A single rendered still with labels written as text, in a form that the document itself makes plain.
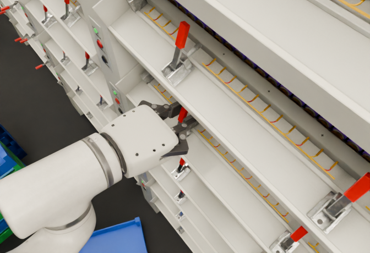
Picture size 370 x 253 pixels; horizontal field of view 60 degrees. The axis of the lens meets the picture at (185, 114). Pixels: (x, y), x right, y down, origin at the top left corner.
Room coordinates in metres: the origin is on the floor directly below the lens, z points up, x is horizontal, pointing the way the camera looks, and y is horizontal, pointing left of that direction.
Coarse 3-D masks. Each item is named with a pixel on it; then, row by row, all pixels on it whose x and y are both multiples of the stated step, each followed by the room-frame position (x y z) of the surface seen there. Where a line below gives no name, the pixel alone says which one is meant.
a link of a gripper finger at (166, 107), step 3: (162, 105) 0.32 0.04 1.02; (165, 105) 0.32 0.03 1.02; (168, 105) 0.32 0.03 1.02; (159, 108) 0.31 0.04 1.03; (162, 108) 0.31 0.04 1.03; (165, 108) 0.31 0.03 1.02; (168, 108) 0.31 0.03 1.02; (156, 111) 0.30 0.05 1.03; (159, 111) 0.31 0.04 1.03; (162, 111) 0.31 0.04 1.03; (165, 111) 0.31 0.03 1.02; (159, 114) 0.30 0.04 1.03; (162, 117) 0.31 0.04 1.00; (165, 117) 0.31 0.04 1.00
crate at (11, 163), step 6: (0, 144) 0.54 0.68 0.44; (0, 150) 0.54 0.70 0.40; (6, 150) 0.54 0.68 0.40; (0, 156) 0.51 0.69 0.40; (6, 156) 0.48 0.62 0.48; (0, 162) 0.49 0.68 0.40; (6, 162) 0.47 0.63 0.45; (12, 162) 0.48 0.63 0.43; (0, 168) 0.45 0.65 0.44; (6, 168) 0.46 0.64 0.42; (0, 174) 0.44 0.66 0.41
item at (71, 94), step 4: (68, 92) 0.95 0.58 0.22; (72, 92) 0.96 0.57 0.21; (72, 96) 0.95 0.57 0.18; (76, 96) 0.96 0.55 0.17; (76, 100) 0.93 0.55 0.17; (80, 104) 0.91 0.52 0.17; (80, 108) 0.89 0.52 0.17; (84, 108) 0.88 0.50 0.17; (84, 112) 0.86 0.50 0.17; (88, 112) 0.84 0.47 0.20; (88, 116) 0.82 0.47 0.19; (92, 116) 0.83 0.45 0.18; (92, 120) 0.81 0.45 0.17; (96, 120) 0.81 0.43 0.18; (92, 124) 0.79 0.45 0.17; (96, 124) 0.79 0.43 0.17; (96, 128) 0.77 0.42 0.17; (100, 128) 0.77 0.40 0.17; (136, 176) 0.53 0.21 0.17
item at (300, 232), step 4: (300, 228) 0.11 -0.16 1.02; (296, 232) 0.11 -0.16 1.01; (300, 232) 0.10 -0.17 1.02; (304, 232) 0.10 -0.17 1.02; (292, 236) 0.10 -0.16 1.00; (296, 236) 0.10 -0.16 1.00; (300, 236) 0.10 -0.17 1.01; (288, 240) 0.10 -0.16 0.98; (292, 240) 0.10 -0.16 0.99; (296, 240) 0.10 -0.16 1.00; (284, 244) 0.10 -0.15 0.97; (288, 244) 0.10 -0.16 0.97; (284, 248) 0.09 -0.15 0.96
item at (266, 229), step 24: (144, 72) 0.44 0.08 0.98; (144, 96) 0.40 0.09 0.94; (168, 96) 0.39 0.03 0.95; (168, 120) 0.34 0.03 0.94; (192, 144) 0.28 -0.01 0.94; (216, 144) 0.28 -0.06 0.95; (192, 168) 0.24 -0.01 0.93; (216, 168) 0.23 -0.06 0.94; (240, 168) 0.23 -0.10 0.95; (216, 192) 0.19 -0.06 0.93; (240, 192) 0.19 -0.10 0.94; (264, 192) 0.19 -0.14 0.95; (240, 216) 0.15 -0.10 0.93; (264, 216) 0.15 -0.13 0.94; (288, 216) 0.14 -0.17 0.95; (264, 240) 0.11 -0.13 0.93; (312, 240) 0.11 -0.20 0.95
